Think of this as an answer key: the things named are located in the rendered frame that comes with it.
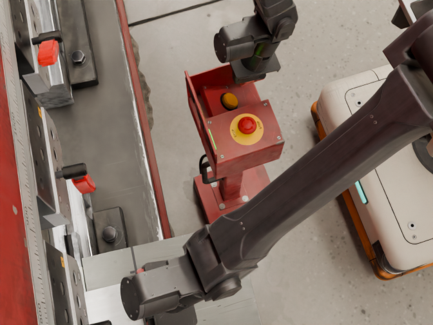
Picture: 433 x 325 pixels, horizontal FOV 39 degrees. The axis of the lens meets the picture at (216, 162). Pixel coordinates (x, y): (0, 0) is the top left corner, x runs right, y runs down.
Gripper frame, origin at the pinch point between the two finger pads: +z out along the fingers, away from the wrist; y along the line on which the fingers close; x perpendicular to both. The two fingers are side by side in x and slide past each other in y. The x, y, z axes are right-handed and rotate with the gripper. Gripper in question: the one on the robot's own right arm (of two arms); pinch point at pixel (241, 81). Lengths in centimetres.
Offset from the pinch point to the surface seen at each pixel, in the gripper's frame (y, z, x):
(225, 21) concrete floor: -38, 74, -59
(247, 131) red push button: 3.1, -0.1, 11.4
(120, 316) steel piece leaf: 40, -11, 41
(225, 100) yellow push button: 2.0, 7.4, 0.3
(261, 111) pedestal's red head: -2.4, 1.5, 7.1
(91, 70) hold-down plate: 31.1, -2.9, -7.7
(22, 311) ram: 54, -54, 42
